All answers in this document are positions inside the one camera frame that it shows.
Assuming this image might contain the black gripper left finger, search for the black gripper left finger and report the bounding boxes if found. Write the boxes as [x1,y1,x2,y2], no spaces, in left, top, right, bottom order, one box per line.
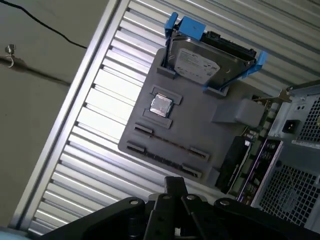
[41,176,176,240]

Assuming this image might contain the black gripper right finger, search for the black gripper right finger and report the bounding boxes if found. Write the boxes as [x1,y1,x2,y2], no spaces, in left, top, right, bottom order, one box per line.
[174,176,320,240]

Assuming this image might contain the black PC case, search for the black PC case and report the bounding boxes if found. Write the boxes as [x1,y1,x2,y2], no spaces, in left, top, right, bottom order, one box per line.
[234,79,320,230]

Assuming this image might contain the green graphics card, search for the green graphics card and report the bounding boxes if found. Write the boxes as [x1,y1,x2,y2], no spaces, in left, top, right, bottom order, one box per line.
[214,87,293,196]

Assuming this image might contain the grey power supply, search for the grey power supply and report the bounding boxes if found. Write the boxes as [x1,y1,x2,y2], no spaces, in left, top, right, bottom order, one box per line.
[267,82,320,145]

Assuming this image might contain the grey parts rack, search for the grey parts rack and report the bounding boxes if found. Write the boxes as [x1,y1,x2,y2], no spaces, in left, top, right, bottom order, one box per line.
[117,46,267,190]

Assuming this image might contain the silver CPU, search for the silver CPU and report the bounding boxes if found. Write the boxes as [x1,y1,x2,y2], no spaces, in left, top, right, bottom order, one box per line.
[148,93,172,118]

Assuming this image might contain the hard disk in blue carrier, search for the hard disk in blue carrier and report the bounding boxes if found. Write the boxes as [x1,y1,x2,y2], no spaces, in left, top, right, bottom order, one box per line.
[163,11,269,94]

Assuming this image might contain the small metal floor fitting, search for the small metal floor fitting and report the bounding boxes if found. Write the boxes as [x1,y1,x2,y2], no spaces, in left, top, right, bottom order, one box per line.
[4,43,18,69]

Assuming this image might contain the thin black floor cable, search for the thin black floor cable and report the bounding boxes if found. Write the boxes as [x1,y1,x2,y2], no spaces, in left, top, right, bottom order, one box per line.
[0,0,88,50]

